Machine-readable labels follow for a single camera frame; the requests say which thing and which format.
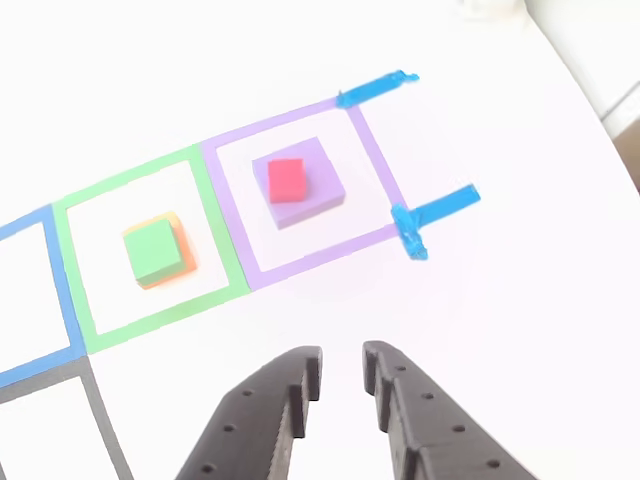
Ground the orange cube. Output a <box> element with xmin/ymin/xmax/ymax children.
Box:
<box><xmin>122</xmin><ymin>212</ymin><xmax>198</xmax><ymax>291</ymax></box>

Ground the green cube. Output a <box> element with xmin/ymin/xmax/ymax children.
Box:
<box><xmin>123</xmin><ymin>218</ymin><xmax>184</xmax><ymax>286</ymax></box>

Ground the large purple cube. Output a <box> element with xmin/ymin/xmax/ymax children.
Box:
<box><xmin>251</xmin><ymin>136</ymin><xmax>346</xmax><ymax>231</ymax></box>

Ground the small red cube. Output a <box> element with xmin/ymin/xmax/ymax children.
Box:
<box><xmin>267</xmin><ymin>158</ymin><xmax>309</xmax><ymax>205</ymax></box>

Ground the crumpled blue tape strip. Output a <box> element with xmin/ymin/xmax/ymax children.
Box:
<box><xmin>389</xmin><ymin>202</ymin><xmax>430</xmax><ymax>261</ymax></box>

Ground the green square frame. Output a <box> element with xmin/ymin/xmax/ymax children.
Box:
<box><xmin>51</xmin><ymin>143</ymin><xmax>251</xmax><ymax>356</ymax></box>

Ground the purple square frame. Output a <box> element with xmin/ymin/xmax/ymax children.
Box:
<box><xmin>199</xmin><ymin>95</ymin><xmax>411</xmax><ymax>293</ymax></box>

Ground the blue square frame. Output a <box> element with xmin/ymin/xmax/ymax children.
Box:
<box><xmin>0</xmin><ymin>203</ymin><xmax>87</xmax><ymax>390</ymax></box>

